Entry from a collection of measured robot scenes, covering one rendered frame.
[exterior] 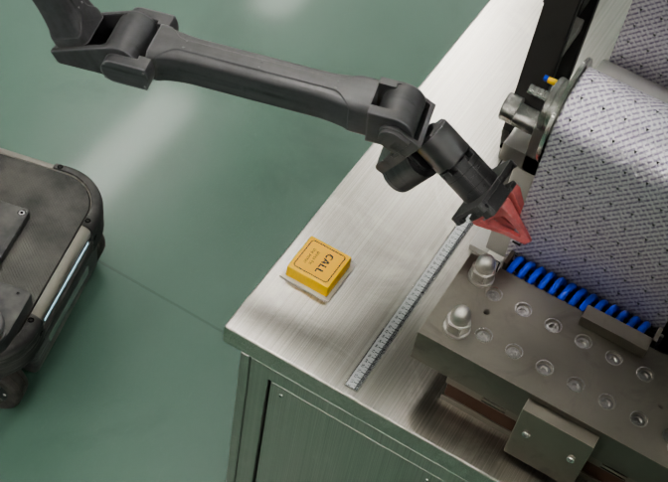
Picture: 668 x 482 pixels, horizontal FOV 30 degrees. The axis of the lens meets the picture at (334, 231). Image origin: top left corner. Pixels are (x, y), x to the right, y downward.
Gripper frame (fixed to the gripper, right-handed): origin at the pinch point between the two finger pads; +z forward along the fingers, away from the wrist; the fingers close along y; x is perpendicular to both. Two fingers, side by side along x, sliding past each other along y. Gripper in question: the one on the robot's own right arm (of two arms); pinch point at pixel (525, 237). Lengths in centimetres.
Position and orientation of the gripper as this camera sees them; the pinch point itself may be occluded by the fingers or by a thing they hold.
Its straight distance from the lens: 172.0
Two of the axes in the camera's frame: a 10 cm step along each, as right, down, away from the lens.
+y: -5.0, 6.4, -5.9
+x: 5.3, -3.1, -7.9
